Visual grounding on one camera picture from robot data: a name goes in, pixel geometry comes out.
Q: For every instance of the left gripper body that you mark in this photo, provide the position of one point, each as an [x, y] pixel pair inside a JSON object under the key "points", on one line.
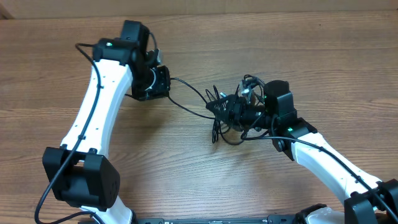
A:
{"points": [[161, 84]]}

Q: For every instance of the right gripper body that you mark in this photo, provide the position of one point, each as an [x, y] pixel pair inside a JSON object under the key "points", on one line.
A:
{"points": [[248, 114]]}

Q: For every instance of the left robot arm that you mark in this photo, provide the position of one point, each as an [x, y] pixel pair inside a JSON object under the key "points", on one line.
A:
{"points": [[79, 170]]}

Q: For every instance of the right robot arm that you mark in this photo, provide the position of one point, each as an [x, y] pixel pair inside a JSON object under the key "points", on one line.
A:
{"points": [[270, 107]]}

